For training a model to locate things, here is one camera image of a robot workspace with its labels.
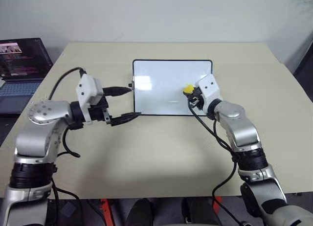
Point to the dark rounded shape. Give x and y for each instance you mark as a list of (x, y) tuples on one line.
[(140, 213), (200, 213)]

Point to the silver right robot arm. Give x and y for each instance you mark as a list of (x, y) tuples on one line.
[(242, 130)]

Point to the small black whiteboard knob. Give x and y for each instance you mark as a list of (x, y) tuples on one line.
[(131, 85)]

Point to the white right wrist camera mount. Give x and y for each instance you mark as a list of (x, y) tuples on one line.
[(207, 86)]

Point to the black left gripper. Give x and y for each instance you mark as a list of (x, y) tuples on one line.
[(99, 111)]

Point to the black furniture panel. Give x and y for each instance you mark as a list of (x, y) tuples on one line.
[(304, 62)]

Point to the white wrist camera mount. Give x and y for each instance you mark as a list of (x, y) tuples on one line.
[(86, 86), (207, 86)]

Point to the yellow whiteboard eraser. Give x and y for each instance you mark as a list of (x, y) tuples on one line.
[(188, 89)]

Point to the black framed whiteboard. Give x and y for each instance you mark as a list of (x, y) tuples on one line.
[(166, 74)]

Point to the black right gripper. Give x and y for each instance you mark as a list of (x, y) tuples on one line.
[(198, 101)]

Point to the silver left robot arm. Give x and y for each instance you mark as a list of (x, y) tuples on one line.
[(36, 138)]

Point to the open laptop computer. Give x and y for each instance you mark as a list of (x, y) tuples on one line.
[(19, 64)]

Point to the orange metal frame part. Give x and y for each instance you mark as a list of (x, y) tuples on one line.
[(107, 213), (217, 203)]

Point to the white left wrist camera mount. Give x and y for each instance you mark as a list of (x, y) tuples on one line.
[(86, 86)]

